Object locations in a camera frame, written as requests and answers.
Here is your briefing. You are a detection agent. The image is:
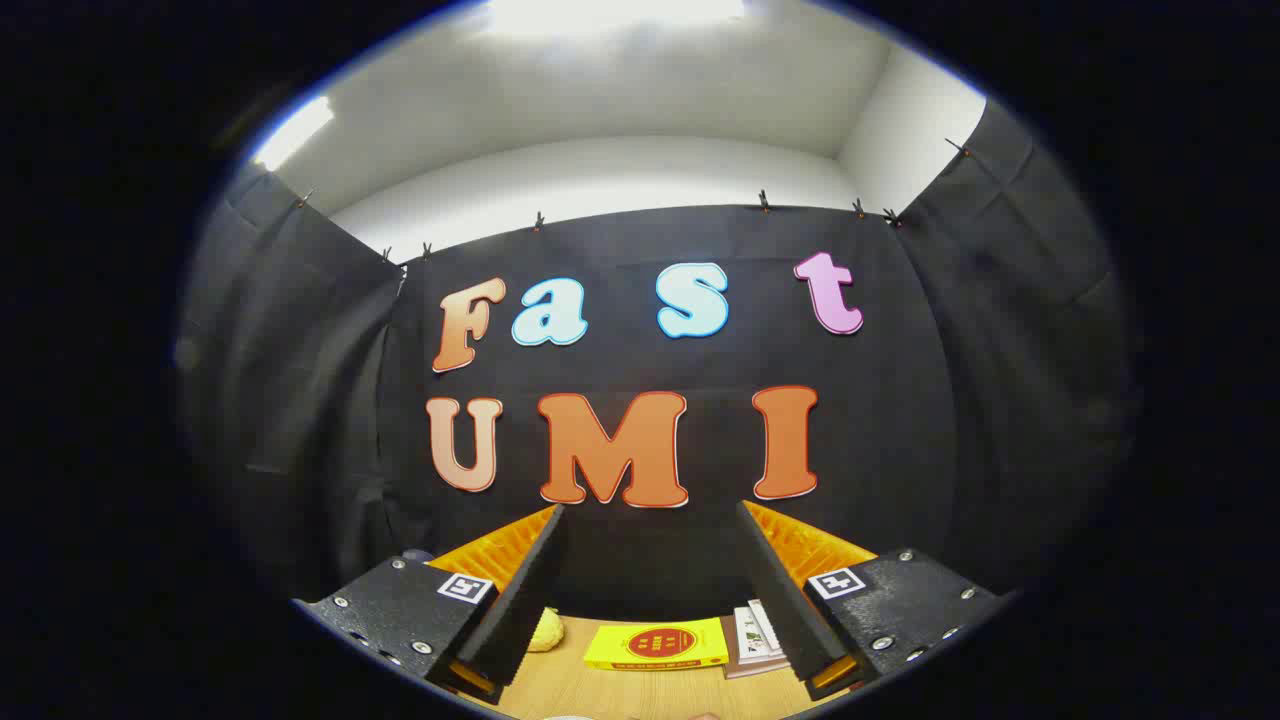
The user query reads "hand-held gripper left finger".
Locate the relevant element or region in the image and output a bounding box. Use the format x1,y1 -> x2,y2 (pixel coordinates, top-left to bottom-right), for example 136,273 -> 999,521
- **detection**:
293,503 -> 568,706

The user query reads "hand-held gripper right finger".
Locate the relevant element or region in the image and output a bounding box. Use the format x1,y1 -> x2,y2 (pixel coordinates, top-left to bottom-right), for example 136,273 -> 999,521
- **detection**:
735,498 -> 1006,701

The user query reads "white illustrated book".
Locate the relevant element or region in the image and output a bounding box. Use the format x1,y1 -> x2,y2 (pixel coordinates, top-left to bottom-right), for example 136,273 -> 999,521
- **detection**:
748,598 -> 786,656

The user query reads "yellow book with red circle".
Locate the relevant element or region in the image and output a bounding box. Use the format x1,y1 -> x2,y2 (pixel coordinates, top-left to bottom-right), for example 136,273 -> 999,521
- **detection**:
583,617 -> 731,671

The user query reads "row of black cloth clips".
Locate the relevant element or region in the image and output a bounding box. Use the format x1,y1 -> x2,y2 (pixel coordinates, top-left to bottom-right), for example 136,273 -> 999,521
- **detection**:
295,138 -> 971,263

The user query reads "ceiling light panel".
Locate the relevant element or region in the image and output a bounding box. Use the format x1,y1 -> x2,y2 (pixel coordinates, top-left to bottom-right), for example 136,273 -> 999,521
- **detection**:
488,0 -> 749,39
250,97 -> 336,171

